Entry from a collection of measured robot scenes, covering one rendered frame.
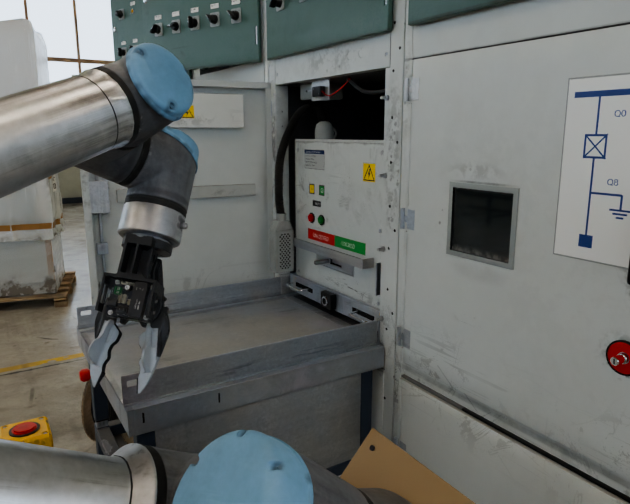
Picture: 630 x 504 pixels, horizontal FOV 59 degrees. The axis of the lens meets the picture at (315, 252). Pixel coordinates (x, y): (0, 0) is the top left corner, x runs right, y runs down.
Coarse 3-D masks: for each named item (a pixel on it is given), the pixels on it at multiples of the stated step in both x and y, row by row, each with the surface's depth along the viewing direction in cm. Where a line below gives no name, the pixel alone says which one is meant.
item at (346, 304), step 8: (296, 280) 194; (304, 280) 189; (304, 288) 190; (312, 288) 185; (320, 288) 181; (328, 288) 178; (312, 296) 186; (320, 296) 182; (336, 296) 173; (344, 296) 170; (336, 304) 174; (344, 304) 170; (352, 304) 166; (360, 304) 163; (344, 312) 170; (360, 312) 163; (368, 312) 160; (368, 320) 160
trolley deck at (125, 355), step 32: (192, 320) 172; (224, 320) 172; (256, 320) 172; (288, 320) 172; (320, 320) 172; (128, 352) 147; (192, 352) 147; (224, 352) 147; (352, 352) 146; (128, 384) 128; (224, 384) 128; (256, 384) 130; (288, 384) 135; (320, 384) 140; (128, 416) 115; (160, 416) 119; (192, 416) 123
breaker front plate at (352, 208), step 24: (312, 144) 178; (336, 144) 166; (360, 144) 156; (336, 168) 168; (360, 168) 157; (336, 192) 169; (360, 192) 159; (336, 216) 170; (360, 216) 160; (312, 240) 184; (360, 240) 161; (312, 264) 186; (336, 288) 175; (360, 288) 164
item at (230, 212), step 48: (240, 96) 184; (240, 144) 190; (96, 192) 170; (192, 192) 184; (240, 192) 191; (96, 240) 175; (192, 240) 189; (240, 240) 196; (96, 288) 175; (192, 288) 192
